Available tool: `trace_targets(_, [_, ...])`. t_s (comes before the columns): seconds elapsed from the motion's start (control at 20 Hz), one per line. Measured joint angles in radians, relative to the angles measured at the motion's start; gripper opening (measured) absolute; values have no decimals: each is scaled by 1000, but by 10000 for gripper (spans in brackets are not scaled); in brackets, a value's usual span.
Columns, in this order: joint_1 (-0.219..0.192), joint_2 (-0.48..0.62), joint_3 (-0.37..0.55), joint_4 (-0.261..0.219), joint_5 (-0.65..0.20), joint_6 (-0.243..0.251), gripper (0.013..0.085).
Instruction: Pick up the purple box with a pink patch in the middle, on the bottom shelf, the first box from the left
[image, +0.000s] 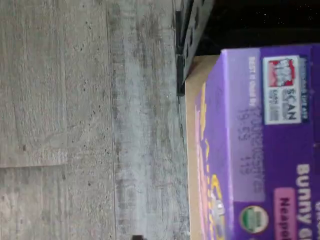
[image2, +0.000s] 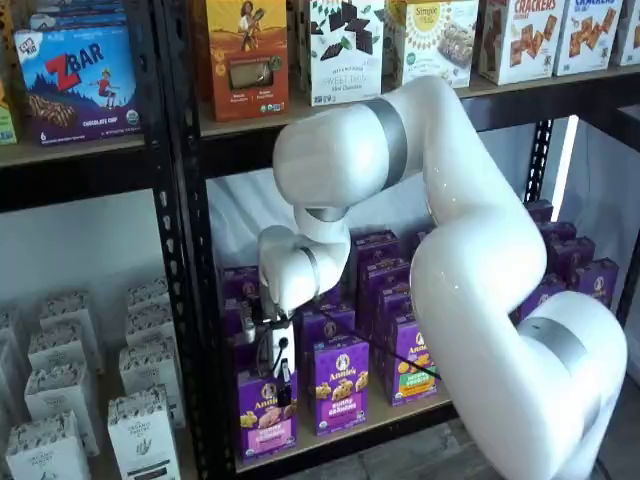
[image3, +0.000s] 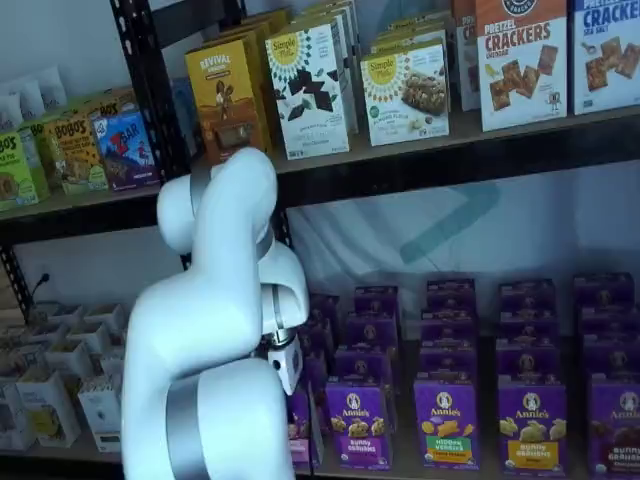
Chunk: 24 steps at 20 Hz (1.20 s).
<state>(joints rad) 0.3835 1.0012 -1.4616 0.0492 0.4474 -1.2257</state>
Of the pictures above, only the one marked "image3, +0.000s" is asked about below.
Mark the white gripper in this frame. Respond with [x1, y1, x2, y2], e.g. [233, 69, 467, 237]
[266, 333, 305, 398]

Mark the purple Annie's box pink patch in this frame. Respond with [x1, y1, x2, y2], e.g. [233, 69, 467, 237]
[287, 387, 325, 469]

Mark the purple Annie's box green patch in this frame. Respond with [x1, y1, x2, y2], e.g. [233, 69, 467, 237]
[413, 380, 482, 472]

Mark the white box dark label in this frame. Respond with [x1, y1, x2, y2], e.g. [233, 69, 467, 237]
[77, 379, 124, 454]

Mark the Simple Mills dark chocolate box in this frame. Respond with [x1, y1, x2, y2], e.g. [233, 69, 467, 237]
[264, 23, 350, 160]

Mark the white box yellow print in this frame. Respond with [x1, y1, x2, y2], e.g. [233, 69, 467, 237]
[17, 372, 82, 449]

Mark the purple Annie's box yellow patch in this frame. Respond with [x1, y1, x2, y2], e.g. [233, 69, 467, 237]
[498, 383, 569, 477]

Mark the Simple Mills almond bar box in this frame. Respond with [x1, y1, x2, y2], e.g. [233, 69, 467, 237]
[359, 43, 450, 147]

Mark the blue ZBar box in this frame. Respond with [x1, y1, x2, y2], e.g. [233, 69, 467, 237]
[92, 102, 163, 193]

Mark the yellow Revival snack box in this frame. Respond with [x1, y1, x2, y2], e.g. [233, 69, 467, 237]
[209, 8, 294, 52]
[184, 37, 274, 167]

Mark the white box grey print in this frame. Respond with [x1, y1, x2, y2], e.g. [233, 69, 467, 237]
[0, 384, 36, 451]

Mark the yellow green Bobo's box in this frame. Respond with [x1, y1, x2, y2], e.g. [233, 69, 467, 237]
[42, 117, 110, 196]

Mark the Simple Mills white box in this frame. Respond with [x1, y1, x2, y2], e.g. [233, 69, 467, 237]
[369, 9, 454, 114]
[292, 0, 361, 136]

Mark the orange Bobo's box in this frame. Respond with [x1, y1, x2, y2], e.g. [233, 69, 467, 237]
[74, 88, 139, 122]

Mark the purple Annie's box brown patch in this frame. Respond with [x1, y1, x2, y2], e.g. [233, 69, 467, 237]
[587, 382, 640, 480]

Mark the orange pretzel crackers cheddar box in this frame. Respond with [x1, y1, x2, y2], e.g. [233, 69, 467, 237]
[474, 0, 569, 133]

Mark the blue pretzel crackers box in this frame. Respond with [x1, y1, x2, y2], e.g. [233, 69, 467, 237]
[572, 0, 640, 117]

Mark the open white carton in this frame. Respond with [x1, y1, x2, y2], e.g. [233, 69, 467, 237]
[67, 322, 112, 357]
[43, 339, 94, 379]

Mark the black metal shelving rack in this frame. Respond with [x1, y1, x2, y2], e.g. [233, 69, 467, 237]
[0, 189, 166, 480]
[109, 0, 640, 480]

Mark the white pouch bag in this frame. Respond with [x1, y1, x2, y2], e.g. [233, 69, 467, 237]
[37, 67, 69, 114]
[0, 94, 24, 134]
[14, 77, 44, 121]

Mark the black wall plug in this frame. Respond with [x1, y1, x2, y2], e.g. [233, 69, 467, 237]
[29, 272, 52, 302]

